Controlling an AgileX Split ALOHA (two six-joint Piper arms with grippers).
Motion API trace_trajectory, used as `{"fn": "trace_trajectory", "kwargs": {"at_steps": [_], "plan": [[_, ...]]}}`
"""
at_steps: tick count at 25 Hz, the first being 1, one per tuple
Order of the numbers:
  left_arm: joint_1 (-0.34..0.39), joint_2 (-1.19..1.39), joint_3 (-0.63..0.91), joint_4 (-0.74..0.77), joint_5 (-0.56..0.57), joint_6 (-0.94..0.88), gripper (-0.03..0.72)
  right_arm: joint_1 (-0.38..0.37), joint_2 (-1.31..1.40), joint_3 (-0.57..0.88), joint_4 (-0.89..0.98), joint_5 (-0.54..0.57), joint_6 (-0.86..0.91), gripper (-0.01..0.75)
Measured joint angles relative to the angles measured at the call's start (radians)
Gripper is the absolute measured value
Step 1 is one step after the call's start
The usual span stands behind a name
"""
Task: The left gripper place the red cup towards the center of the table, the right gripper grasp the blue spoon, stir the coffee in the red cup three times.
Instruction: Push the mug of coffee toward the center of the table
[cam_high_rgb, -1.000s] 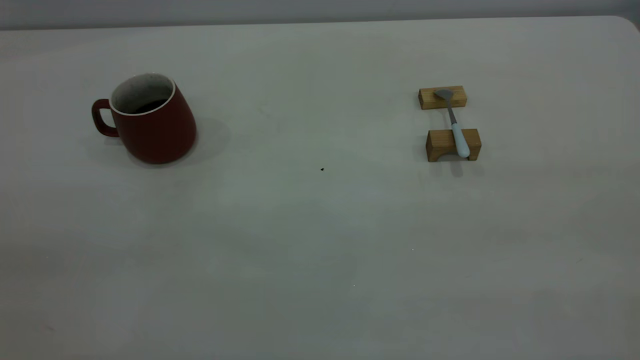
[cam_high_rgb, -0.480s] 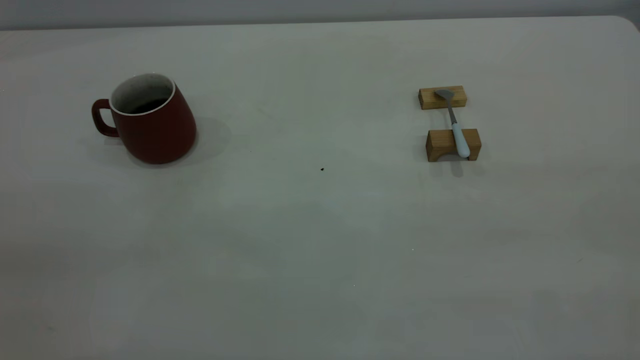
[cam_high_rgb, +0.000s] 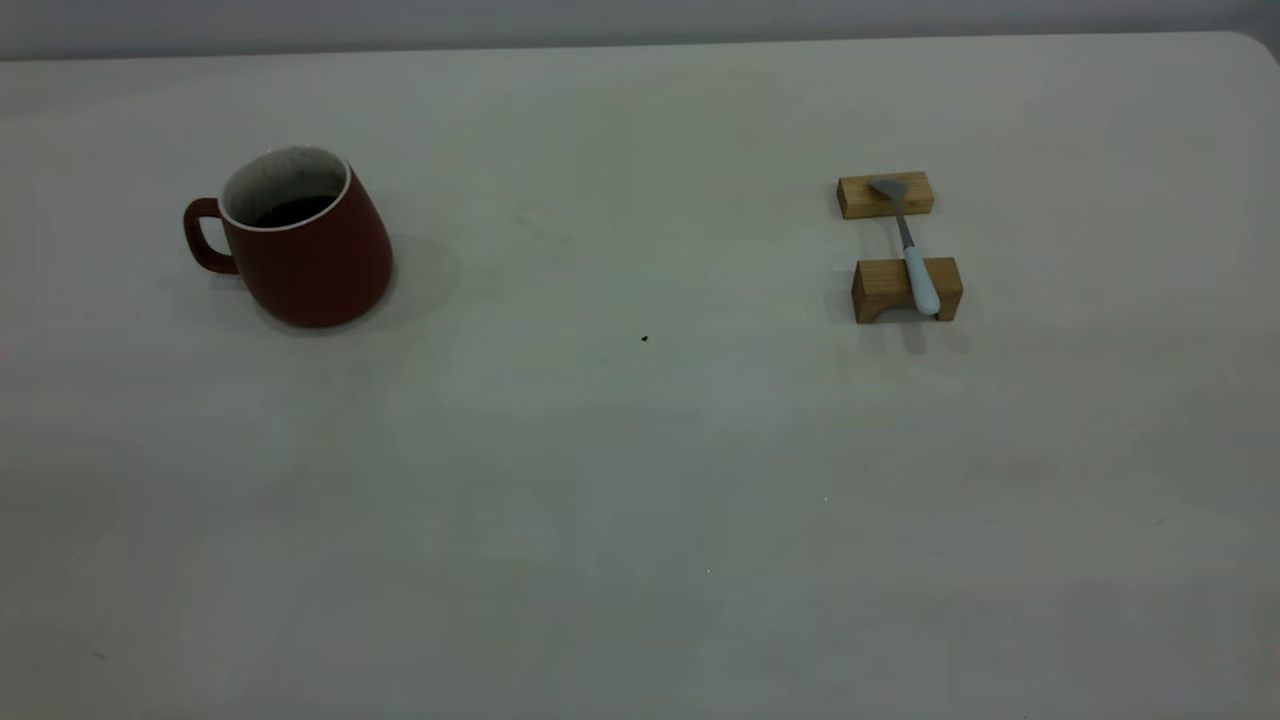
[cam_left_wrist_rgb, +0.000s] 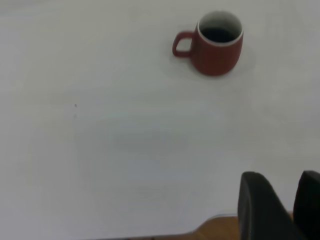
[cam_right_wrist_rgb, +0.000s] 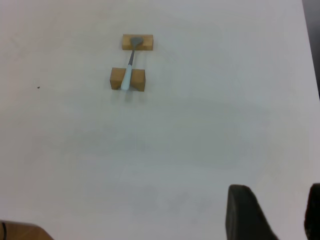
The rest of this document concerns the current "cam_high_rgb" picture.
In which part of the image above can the spoon with pale blue handle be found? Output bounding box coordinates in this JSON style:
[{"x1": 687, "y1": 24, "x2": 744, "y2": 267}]
[{"x1": 868, "y1": 177, "x2": 942, "y2": 317}]

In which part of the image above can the arched wooden block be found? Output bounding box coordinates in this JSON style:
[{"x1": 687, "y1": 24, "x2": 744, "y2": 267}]
[{"x1": 852, "y1": 257, "x2": 964, "y2": 325}]

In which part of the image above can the flat wooden block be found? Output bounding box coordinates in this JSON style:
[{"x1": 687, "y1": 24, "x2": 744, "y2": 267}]
[{"x1": 838, "y1": 171, "x2": 935, "y2": 220}]

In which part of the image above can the red ceramic cup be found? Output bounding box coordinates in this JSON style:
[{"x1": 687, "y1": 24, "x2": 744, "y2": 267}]
[{"x1": 183, "y1": 146, "x2": 394, "y2": 329}]

